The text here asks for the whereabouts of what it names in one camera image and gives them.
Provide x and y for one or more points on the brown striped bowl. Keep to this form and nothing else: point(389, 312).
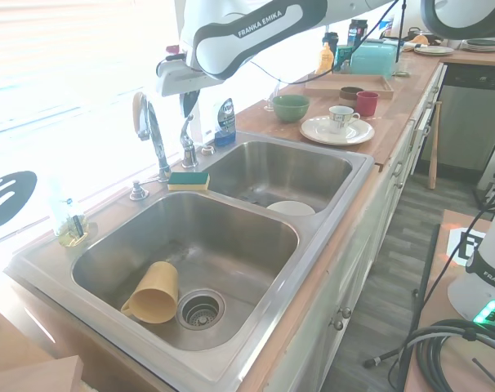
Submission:
point(349, 94)

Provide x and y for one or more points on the white ceramic bowl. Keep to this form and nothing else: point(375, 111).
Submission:
point(290, 208)

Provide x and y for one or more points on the stack of green plates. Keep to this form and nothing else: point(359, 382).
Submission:
point(480, 44)

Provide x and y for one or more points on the stainless steel dishwasher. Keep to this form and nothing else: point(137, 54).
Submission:
point(464, 122)

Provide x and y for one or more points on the perforated metal drain strainer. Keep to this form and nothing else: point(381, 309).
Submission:
point(200, 311)

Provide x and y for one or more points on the black slotted spatula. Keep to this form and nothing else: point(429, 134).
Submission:
point(23, 192)

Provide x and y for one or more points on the yellow green sponge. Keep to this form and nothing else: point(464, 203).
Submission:
point(188, 179)

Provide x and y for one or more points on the wooden serving tray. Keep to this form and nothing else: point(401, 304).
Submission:
point(325, 83)

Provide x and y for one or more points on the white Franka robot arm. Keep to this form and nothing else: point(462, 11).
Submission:
point(231, 45)

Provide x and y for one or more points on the white patterned teacup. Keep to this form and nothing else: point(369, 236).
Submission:
point(340, 118)

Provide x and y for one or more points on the red mug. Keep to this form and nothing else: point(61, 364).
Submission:
point(367, 104)

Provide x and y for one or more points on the clear wine glass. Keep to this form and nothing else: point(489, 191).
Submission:
point(271, 100)

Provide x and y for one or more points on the stainless steel double sink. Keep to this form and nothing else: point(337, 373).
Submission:
point(231, 253)

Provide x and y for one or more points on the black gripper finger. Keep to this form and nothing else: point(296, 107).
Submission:
point(193, 102)
point(185, 104)

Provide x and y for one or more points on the white dinner plate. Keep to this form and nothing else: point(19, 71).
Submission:
point(317, 131)

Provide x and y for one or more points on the black tumbler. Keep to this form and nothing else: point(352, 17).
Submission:
point(331, 38)

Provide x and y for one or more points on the white kitchen cabinet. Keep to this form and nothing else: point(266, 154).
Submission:
point(378, 228)

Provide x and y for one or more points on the teal toaster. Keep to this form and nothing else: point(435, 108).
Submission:
point(372, 59)

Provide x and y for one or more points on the dark labelled bottle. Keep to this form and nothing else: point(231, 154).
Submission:
point(357, 32)

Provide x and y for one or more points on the clear bottle yellow liquid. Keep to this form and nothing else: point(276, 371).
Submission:
point(70, 230)

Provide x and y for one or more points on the chrome sink air gap cap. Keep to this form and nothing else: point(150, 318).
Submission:
point(208, 150)

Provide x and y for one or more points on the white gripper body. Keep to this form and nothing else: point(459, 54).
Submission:
point(178, 77)

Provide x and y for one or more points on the wide white window blind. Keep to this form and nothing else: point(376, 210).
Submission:
point(47, 102)

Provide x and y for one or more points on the green ceramic bowl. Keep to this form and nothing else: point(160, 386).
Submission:
point(290, 107)

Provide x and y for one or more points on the yellow squeeze bottle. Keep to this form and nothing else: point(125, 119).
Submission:
point(325, 59)

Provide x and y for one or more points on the faucet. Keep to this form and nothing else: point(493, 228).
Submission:
point(159, 151)

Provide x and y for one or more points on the black white marker paper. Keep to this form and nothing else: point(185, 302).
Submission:
point(462, 245)

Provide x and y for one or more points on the metal cabinet knob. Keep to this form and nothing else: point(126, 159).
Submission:
point(336, 324)
point(345, 312)

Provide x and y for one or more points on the stack of cream plates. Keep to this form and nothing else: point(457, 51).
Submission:
point(433, 50)

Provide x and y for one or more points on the blue Dawn dish soap bottle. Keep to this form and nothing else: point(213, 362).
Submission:
point(225, 122)

